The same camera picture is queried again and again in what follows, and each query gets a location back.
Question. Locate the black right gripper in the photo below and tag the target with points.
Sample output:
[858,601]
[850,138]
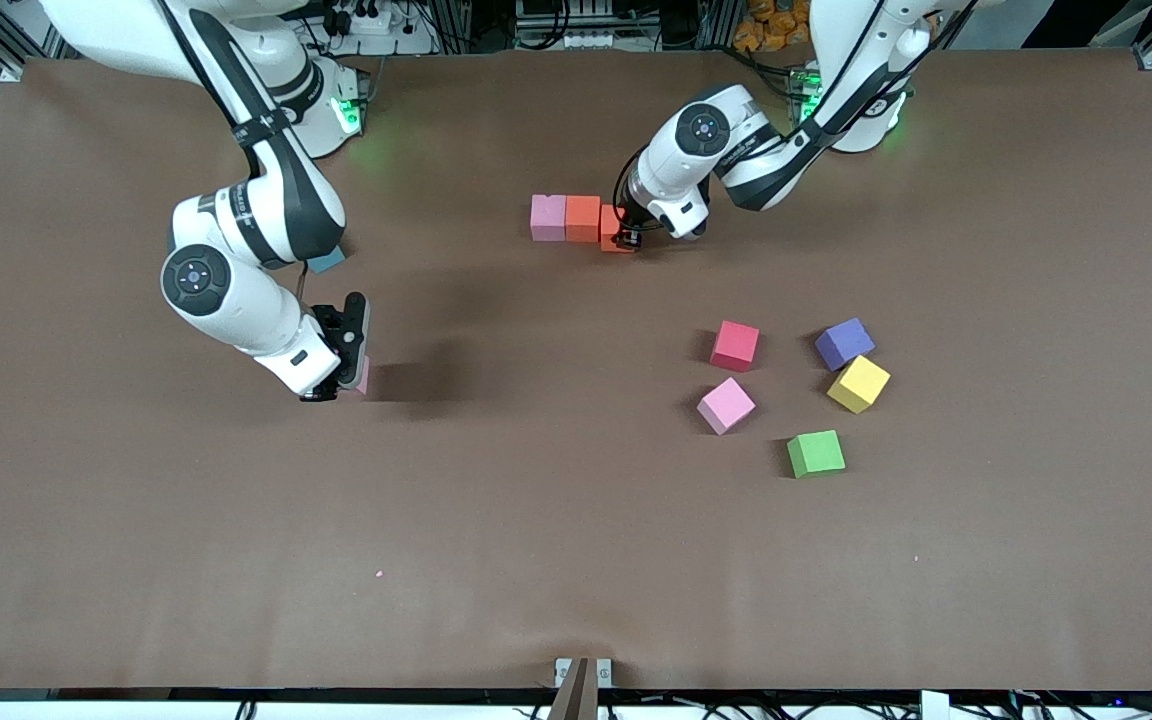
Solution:
[333,334]

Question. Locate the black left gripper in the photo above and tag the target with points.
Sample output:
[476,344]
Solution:
[628,219]

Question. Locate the orange foam cube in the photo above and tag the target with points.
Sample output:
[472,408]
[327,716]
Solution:
[583,218]
[608,225]

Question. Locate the pink foam cube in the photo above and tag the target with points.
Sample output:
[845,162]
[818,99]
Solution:
[725,405]
[548,218]
[364,379]

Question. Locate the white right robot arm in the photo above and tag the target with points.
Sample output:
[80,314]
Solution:
[236,300]

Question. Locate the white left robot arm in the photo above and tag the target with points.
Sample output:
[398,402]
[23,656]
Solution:
[681,160]

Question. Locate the light blue foam cube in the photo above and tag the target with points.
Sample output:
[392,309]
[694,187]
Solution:
[328,263]

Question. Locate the red foam cube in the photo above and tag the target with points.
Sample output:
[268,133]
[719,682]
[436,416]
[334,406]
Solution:
[734,345]

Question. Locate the purple foam cube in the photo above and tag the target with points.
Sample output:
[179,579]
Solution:
[844,343]

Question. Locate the yellow foam cube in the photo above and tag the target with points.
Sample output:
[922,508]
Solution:
[858,383]

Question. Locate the orange bagged items pile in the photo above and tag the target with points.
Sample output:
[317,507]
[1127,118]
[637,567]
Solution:
[776,15]

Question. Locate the green foam cube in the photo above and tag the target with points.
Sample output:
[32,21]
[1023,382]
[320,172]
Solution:
[816,453]

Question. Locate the metal bracket with post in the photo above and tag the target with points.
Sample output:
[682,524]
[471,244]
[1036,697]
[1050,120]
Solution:
[582,690]

